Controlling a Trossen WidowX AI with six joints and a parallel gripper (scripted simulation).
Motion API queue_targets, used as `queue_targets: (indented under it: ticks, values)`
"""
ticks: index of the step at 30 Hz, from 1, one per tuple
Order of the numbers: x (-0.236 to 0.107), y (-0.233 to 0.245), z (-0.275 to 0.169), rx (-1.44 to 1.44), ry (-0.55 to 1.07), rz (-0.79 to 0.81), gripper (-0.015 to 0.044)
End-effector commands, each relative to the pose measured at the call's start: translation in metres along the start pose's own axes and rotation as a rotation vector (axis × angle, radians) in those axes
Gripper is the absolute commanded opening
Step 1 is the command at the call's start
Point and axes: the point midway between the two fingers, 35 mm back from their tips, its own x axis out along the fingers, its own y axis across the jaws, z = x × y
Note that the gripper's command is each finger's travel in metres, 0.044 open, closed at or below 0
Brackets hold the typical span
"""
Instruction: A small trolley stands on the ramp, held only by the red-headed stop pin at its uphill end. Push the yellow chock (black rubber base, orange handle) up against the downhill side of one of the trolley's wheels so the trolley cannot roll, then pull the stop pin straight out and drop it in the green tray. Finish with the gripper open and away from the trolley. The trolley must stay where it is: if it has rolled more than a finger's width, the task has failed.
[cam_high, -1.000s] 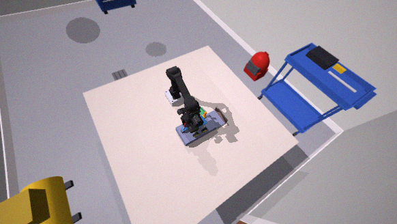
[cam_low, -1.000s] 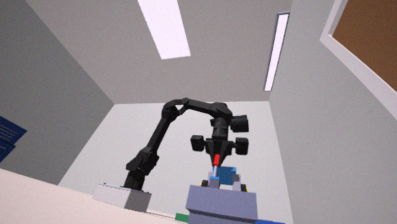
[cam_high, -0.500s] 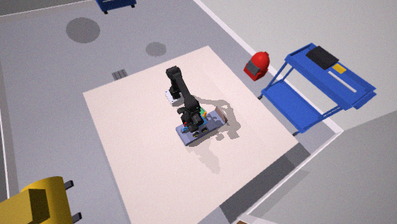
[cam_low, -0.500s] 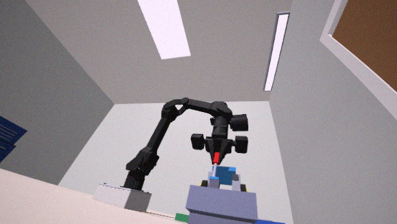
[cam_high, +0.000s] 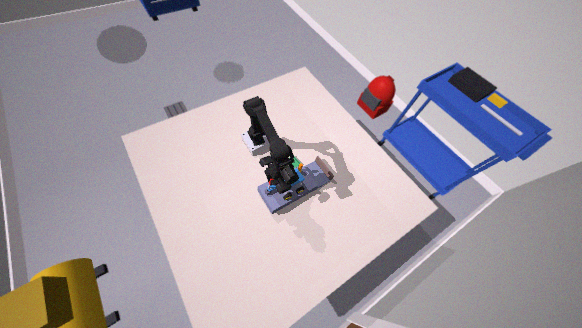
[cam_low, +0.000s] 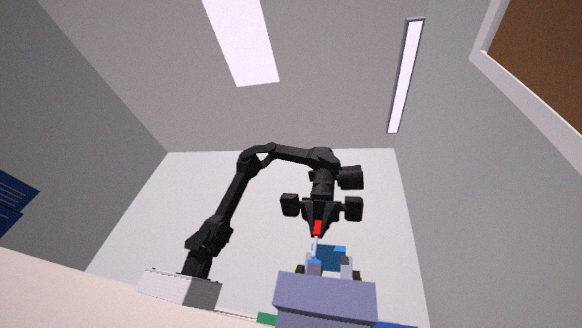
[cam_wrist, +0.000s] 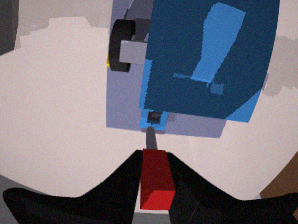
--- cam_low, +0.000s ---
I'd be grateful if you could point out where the green tray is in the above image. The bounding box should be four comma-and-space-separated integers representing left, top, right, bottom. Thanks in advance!
256, 312, 277, 326

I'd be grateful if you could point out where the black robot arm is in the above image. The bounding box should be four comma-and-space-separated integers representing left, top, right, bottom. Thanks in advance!
176, 142, 364, 281

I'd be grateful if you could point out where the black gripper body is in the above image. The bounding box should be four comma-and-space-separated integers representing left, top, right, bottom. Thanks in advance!
280, 179, 364, 222

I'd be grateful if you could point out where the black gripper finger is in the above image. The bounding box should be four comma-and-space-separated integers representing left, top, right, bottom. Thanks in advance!
300, 201, 315, 238
320, 203, 340, 239

